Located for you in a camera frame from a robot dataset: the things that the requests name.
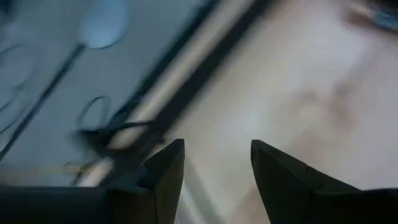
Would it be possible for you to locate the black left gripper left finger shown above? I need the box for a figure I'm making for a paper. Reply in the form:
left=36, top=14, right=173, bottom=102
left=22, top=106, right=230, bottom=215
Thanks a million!
left=107, top=139, right=185, bottom=224

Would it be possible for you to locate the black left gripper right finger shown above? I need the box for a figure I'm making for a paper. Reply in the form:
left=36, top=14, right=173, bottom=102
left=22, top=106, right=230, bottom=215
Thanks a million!
left=250, top=139, right=361, bottom=224

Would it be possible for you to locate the round grey stand base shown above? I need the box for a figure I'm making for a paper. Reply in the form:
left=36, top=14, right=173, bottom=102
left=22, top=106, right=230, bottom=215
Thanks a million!
left=78, top=0, right=131, bottom=50

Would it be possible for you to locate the teal plastic bin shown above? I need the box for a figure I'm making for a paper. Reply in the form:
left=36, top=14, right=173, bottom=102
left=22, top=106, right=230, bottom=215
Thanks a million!
left=368, top=4, right=398, bottom=32

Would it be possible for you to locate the black looped floor cable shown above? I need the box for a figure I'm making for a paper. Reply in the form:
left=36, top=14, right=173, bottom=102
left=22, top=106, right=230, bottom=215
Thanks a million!
left=73, top=95, right=164, bottom=149

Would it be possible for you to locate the black aluminium table frame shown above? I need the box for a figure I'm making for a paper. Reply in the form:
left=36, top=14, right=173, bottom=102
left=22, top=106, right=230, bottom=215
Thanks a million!
left=154, top=0, right=274, bottom=138

